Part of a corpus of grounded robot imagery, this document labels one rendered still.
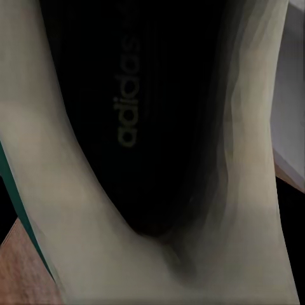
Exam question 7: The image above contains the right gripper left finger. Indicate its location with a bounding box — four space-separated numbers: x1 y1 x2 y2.
0 176 18 245

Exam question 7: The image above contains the gym shoe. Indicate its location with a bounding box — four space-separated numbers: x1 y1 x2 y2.
0 0 301 305

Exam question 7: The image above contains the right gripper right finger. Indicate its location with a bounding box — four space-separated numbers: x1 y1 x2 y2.
276 177 305 305

